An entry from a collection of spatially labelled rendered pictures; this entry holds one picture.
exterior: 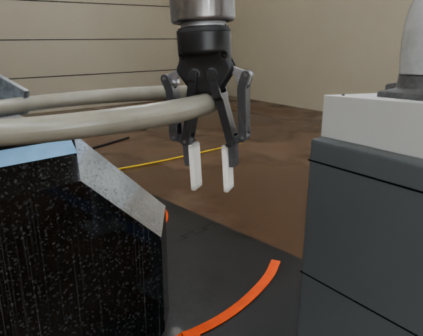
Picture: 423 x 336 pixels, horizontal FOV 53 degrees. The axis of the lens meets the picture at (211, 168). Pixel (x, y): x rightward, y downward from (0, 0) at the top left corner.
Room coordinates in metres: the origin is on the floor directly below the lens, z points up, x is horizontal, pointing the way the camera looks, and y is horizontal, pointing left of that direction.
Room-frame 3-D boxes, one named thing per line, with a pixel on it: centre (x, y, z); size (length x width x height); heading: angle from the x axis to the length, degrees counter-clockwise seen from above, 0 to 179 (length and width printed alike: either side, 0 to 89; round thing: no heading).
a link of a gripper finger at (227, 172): (0.60, -0.02, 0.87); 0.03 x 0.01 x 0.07; 161
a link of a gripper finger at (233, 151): (0.60, -0.04, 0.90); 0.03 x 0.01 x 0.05; 71
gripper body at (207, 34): (0.62, 0.01, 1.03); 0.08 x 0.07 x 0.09; 71
